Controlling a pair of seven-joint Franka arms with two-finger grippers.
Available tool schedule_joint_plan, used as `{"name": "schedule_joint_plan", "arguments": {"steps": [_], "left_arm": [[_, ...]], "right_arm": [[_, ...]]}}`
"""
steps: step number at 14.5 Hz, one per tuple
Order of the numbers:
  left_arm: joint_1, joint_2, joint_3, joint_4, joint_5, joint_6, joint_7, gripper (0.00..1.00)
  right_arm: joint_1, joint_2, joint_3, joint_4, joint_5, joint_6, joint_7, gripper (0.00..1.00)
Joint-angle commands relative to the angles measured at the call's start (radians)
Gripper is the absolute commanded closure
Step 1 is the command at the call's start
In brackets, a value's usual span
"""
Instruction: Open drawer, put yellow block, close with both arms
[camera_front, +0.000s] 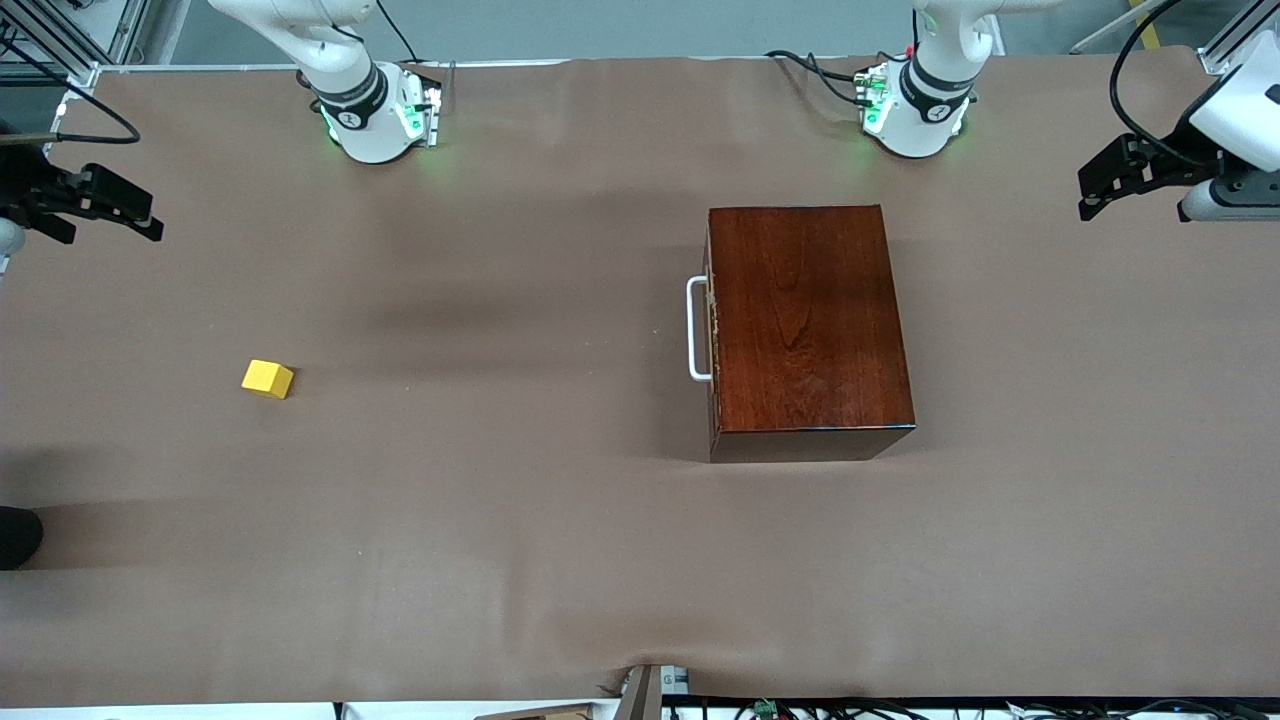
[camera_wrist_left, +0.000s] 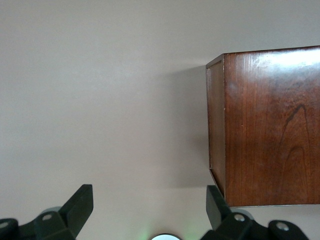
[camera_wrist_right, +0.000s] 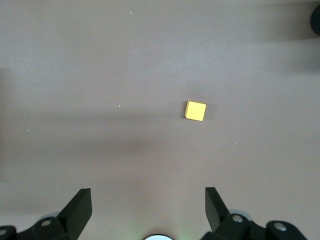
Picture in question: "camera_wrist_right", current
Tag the yellow wooden block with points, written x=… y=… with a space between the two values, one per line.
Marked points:
x=196 y=111

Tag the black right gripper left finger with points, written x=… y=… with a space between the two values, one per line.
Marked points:
x=72 y=220

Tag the brown table cloth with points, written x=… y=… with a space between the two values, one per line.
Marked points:
x=125 y=75

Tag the black round object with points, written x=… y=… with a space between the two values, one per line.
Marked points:
x=317 y=20

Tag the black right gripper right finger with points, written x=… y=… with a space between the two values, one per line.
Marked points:
x=220 y=222

